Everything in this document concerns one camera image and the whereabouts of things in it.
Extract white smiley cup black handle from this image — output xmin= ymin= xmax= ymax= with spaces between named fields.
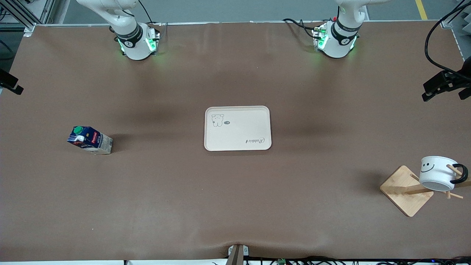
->
xmin=419 ymin=156 xmax=468 ymax=192

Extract navy blue milk carton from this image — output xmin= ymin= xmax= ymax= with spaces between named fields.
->
xmin=67 ymin=126 xmax=113 ymax=155

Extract cream tray with bear print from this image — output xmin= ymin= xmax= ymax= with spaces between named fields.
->
xmin=204 ymin=106 xmax=272 ymax=152

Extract wooden mug rack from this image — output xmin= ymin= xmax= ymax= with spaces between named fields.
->
xmin=380 ymin=164 xmax=471 ymax=218

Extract brown table cover mat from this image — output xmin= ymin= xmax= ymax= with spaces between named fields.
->
xmin=0 ymin=21 xmax=471 ymax=262

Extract aluminium table edge rail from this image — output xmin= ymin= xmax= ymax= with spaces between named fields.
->
xmin=441 ymin=17 xmax=471 ymax=62

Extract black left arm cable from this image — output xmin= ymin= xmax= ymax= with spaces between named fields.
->
xmin=424 ymin=0 xmax=471 ymax=74

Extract aluminium frame profile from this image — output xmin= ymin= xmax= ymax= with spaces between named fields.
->
xmin=0 ymin=0 xmax=56 ymax=36

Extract black arm base cables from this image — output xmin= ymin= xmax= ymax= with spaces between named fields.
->
xmin=283 ymin=18 xmax=325 ymax=39

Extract metal bracket with post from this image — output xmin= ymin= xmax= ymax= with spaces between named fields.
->
xmin=227 ymin=244 xmax=249 ymax=265

